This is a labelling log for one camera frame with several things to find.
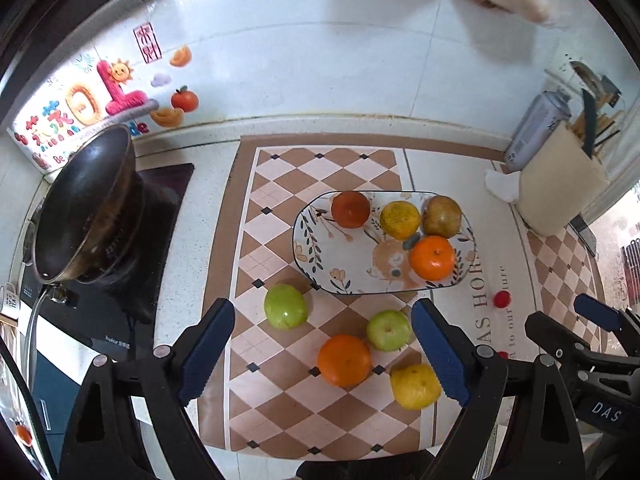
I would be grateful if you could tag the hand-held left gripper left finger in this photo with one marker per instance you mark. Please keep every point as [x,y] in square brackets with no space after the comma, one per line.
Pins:
[207,352]

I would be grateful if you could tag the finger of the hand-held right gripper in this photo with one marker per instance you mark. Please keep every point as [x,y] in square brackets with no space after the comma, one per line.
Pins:
[547,329]
[596,310]

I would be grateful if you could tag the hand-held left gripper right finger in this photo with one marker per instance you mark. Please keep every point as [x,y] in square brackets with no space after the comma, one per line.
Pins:
[440,355]

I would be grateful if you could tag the yellow citrus fruit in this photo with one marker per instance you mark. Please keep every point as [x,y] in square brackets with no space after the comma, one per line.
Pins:
[415,386]

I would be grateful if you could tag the small green apple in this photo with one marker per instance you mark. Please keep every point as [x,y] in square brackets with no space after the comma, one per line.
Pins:
[389,330]

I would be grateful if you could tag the large green apple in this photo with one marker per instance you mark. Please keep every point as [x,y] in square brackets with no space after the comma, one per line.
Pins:
[285,306]

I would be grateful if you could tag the orange without stem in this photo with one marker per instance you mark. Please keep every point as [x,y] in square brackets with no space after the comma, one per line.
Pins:
[345,360]

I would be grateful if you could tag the floral ceramic plate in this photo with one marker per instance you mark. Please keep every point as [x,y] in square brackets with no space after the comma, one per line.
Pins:
[345,260]

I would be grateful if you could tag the white lettered checkered mat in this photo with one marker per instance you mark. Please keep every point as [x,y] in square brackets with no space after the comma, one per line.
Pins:
[520,270]

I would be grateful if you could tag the bright orange with green stem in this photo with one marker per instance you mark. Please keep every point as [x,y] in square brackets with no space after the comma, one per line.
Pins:
[432,257]

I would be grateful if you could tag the brown checkered mat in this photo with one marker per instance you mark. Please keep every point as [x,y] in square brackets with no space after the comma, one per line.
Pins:
[270,240]

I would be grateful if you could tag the beige utensil holder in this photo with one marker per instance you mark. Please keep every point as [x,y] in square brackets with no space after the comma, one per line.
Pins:
[560,180]

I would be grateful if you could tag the brownish green round fruit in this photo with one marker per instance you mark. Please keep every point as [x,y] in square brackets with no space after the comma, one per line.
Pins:
[441,216]

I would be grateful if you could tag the yellow-green tangerine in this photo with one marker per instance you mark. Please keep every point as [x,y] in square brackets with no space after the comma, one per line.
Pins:
[400,220]

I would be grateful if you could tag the white crumpled tissue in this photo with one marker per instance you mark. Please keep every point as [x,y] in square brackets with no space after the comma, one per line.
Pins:
[502,185]

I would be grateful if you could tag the red-orange tangerine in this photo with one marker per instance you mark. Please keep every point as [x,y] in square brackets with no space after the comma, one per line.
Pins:
[350,209]

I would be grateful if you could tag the bundle of chopsticks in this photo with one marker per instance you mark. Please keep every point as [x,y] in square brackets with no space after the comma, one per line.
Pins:
[607,127]

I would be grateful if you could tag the grey spray can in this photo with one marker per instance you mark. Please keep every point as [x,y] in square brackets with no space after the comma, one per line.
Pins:
[537,130]

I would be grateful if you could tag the black wok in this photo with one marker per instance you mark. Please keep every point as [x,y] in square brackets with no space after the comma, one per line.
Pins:
[85,200]

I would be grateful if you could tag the dark range hood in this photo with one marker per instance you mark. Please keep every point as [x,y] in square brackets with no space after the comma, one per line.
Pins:
[60,5]

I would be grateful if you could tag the gold ingot wall sticker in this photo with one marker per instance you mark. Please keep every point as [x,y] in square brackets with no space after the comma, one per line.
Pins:
[167,116]

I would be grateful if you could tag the persimmon wall sticker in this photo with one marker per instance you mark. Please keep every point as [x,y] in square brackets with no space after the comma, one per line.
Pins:
[184,99]

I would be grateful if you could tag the colourful lettered wall sticker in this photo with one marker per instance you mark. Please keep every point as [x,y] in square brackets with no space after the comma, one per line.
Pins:
[75,105]

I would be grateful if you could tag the orange slice wall sticker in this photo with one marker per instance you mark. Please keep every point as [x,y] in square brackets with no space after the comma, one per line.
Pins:
[181,55]

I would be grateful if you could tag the red stamp wall sticker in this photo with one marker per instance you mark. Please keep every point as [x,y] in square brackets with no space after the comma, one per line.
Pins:
[148,45]

